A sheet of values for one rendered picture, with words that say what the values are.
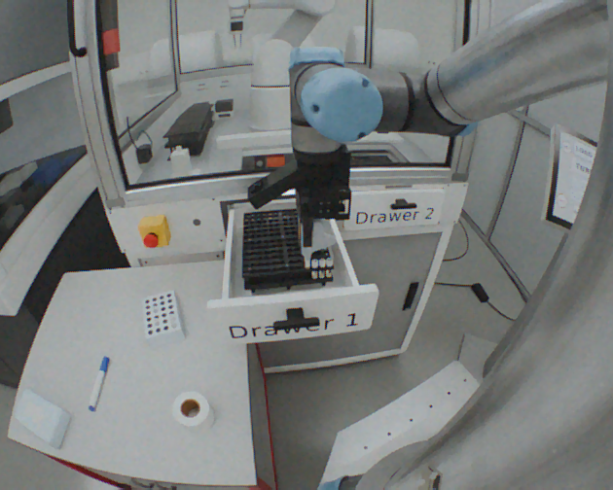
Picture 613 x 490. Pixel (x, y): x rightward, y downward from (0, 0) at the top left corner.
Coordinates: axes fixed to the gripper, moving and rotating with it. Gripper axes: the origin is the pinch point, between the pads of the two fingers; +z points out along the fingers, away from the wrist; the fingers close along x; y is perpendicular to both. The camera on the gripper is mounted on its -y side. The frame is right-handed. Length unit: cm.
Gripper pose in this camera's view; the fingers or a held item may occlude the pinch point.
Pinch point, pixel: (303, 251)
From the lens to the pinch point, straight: 57.6
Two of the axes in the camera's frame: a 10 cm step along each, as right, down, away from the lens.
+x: -1.5, -6.2, 7.7
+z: 0.0, 7.8, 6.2
